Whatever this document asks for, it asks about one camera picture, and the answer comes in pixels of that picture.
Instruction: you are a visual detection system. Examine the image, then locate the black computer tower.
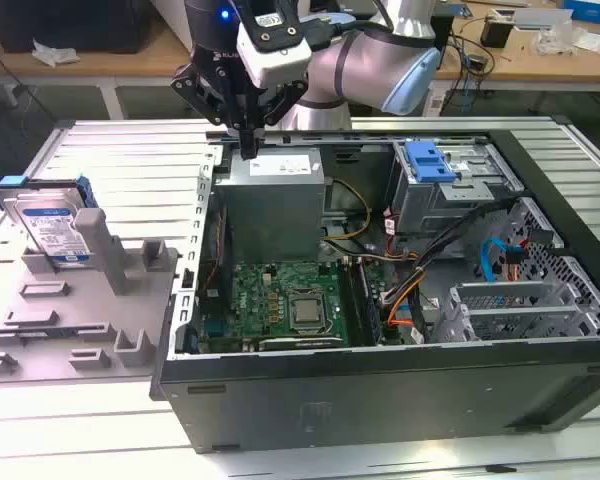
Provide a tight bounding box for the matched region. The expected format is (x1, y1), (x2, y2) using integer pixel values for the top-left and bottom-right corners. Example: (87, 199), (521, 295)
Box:
(0, 0), (151, 55)

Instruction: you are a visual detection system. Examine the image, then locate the metal optical drive cage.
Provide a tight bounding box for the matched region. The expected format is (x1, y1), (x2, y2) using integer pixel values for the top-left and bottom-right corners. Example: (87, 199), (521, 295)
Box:
(387, 139), (526, 251)

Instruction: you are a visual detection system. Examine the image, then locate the black sleeved cable bundle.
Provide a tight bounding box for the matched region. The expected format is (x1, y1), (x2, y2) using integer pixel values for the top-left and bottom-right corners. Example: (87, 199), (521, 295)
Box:
(407, 197), (524, 346)

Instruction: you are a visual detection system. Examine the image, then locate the CPU socket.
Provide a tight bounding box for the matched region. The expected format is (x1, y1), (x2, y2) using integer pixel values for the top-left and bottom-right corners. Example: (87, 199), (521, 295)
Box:
(284, 288), (335, 337)

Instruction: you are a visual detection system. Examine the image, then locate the clear plastic bag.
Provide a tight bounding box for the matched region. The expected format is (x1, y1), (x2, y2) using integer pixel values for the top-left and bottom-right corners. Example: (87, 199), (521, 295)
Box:
(532, 22), (589, 56)

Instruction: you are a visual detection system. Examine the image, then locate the grey power supply unit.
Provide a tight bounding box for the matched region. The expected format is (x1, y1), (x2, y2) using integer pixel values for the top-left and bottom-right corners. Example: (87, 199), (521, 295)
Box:
(213, 149), (327, 261)

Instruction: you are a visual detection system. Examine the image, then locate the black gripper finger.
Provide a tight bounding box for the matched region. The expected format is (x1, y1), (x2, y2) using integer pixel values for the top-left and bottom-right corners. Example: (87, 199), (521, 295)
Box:
(169, 63), (252, 160)
(250, 79), (309, 160)

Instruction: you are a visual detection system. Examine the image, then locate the blue plastic drive latch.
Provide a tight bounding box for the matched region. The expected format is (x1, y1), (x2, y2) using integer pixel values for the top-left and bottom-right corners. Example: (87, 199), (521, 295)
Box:
(404, 142), (454, 184)

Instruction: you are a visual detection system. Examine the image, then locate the multicoloured power wire black plug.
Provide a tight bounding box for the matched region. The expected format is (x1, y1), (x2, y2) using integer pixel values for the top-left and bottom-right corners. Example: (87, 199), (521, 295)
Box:
(502, 238), (534, 286)

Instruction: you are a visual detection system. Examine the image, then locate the green motherboard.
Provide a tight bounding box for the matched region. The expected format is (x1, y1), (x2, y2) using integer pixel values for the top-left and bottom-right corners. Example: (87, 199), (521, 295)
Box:
(199, 257), (384, 354)

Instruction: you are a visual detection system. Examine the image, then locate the grey plastic parts rack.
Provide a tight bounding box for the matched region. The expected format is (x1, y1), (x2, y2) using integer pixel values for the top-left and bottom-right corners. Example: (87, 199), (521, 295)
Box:
(0, 208), (181, 386)

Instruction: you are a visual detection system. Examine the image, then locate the yellow black power wire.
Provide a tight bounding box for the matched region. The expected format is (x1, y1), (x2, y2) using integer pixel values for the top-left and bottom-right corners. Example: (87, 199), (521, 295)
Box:
(322, 179), (374, 251)

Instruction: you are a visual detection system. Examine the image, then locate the black camera cable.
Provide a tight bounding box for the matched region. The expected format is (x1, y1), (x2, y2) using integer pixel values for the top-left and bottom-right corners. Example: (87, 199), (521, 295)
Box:
(299, 0), (396, 51)

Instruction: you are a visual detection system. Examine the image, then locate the crumpled white paper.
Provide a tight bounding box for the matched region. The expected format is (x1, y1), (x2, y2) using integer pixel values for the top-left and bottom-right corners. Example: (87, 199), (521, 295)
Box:
(31, 39), (81, 69)

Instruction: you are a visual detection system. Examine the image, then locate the small black cube device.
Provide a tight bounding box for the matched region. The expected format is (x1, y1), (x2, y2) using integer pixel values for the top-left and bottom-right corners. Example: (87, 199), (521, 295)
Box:
(480, 14), (514, 49)

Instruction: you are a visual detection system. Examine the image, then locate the blue data wire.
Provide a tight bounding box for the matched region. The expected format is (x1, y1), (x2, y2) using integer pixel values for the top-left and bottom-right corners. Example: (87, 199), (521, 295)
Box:
(479, 237), (504, 284)

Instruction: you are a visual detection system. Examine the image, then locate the metal disk bay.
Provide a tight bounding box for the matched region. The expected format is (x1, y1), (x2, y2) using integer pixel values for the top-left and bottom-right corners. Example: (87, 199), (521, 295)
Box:
(432, 279), (600, 346)

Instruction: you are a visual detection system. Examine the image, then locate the wooden top desk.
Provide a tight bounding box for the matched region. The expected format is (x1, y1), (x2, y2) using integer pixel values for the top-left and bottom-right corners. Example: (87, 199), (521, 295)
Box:
(0, 22), (201, 121)
(432, 0), (600, 119)

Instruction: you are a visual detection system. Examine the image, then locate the black open PC case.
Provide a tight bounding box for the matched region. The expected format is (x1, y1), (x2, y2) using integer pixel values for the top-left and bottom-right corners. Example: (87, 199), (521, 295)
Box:
(148, 128), (600, 455)

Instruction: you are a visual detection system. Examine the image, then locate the white foam box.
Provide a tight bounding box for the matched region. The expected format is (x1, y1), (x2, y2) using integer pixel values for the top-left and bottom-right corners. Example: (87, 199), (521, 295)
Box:
(152, 0), (197, 51)

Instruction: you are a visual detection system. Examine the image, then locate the blue cardboard box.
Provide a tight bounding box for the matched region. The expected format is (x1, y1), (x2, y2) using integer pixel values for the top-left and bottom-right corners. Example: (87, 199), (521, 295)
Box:
(563, 0), (600, 24)

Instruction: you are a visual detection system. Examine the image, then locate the black camera bracket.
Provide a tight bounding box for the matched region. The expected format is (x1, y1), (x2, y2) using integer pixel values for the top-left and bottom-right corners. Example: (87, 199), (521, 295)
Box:
(243, 0), (301, 51)

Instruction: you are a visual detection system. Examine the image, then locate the hard disk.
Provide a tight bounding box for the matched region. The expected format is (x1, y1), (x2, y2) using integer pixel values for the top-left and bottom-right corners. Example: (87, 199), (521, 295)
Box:
(0, 172), (99, 274)

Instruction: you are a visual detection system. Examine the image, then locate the black graphics card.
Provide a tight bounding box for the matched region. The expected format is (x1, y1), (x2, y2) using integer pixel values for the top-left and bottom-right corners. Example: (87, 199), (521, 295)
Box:
(257, 334), (347, 352)

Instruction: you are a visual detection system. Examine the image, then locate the silver CPU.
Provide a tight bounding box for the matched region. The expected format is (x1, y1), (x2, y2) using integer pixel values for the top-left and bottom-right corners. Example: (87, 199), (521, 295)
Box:
(292, 298), (326, 324)

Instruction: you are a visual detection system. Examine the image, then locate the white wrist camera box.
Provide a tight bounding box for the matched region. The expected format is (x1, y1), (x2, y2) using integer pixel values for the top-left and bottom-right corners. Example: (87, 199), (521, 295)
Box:
(236, 12), (314, 90)

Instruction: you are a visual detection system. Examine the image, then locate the black box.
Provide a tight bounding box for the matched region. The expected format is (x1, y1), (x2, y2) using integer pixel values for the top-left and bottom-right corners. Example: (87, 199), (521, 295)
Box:
(433, 13), (455, 51)

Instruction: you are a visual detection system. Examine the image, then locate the orange data wire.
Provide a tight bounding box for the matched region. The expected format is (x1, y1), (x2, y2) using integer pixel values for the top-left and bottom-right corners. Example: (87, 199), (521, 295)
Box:
(386, 272), (426, 329)

